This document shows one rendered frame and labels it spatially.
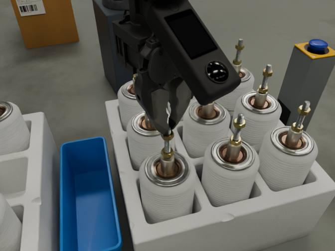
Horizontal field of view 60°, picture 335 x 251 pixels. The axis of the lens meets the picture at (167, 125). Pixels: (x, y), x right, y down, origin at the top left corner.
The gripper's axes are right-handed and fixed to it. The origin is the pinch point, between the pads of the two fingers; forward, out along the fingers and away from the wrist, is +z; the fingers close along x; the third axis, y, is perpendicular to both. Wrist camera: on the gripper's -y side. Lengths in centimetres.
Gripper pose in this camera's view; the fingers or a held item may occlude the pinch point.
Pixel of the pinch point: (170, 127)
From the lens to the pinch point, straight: 41.3
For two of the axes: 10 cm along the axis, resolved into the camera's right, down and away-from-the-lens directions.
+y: -5.9, -5.4, 6.0
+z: 0.0, 7.4, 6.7
